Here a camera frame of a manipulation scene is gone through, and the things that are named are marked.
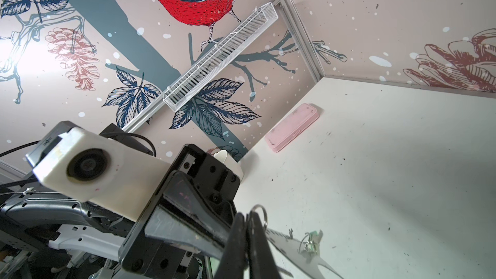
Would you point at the white paper cup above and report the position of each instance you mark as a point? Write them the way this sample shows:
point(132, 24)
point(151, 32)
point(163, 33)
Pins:
point(224, 157)

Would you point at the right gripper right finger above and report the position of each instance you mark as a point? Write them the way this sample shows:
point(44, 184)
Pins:
point(261, 262)

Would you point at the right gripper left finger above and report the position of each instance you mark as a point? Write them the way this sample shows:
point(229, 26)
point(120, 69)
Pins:
point(232, 264)

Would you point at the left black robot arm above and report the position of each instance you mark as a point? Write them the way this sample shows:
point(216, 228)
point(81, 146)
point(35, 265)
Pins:
point(36, 216)

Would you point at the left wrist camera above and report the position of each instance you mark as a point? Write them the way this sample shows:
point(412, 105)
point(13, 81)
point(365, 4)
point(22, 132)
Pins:
point(91, 168)

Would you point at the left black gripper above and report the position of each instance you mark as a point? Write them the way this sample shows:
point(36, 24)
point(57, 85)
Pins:
point(188, 218)

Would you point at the pink plastic case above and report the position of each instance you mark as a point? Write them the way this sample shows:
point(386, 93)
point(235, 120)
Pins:
point(291, 126)

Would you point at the white wire mesh shelf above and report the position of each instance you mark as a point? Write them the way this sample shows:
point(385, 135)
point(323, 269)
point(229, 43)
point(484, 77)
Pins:
point(218, 57)

